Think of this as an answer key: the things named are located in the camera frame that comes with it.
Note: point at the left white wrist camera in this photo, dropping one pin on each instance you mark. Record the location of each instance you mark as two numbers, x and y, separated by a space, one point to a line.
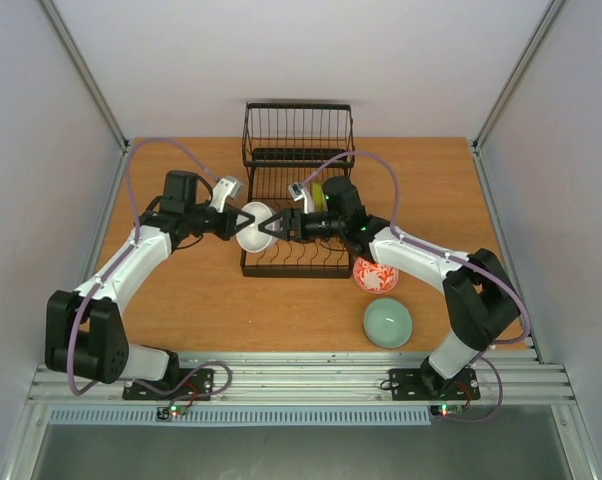
226 188

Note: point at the red patterned bowl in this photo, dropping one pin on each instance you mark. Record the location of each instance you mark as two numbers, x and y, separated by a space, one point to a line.
374 278

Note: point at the aluminium front rail frame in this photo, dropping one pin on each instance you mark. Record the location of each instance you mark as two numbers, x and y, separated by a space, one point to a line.
517 377

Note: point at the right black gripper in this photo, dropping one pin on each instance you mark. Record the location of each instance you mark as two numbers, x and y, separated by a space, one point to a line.
291 225

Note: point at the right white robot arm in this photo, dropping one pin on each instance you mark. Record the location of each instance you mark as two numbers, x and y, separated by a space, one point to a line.
480 299

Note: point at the aluminium corner post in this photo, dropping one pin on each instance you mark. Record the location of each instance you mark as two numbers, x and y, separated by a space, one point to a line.
539 34
66 39

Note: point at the left small circuit board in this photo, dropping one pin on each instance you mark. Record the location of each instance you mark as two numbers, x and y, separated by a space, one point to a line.
170 413

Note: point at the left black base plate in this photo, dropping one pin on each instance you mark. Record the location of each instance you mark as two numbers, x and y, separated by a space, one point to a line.
200 385

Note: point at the grey slotted cable duct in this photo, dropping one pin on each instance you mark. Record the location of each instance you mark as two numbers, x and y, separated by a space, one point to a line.
244 416

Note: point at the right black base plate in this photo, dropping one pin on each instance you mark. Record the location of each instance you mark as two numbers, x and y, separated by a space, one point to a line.
406 384

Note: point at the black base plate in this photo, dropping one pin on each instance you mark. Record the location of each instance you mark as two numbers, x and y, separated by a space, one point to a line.
200 385
406 384

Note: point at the black wire dish rack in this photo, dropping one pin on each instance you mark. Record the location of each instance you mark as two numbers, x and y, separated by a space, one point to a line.
283 143

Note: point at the lime green bowl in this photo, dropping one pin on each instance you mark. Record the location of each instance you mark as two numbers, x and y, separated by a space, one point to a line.
318 197

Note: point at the pale green celadon bowl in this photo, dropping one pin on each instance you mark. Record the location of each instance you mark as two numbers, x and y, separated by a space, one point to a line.
387 323

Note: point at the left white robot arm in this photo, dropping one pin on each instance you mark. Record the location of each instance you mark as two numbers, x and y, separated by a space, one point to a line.
85 335

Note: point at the left aluminium corner post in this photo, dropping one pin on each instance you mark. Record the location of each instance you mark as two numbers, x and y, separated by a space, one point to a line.
66 39

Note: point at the small circuit board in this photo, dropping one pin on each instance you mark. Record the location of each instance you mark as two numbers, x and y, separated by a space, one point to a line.
447 410
170 413

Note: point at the right aluminium corner post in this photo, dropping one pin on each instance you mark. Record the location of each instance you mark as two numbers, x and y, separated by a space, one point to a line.
539 34

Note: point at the right small circuit board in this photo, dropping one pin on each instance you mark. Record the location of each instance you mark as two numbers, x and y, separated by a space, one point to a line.
447 410

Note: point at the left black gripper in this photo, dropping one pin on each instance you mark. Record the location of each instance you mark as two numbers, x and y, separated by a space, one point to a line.
230 229

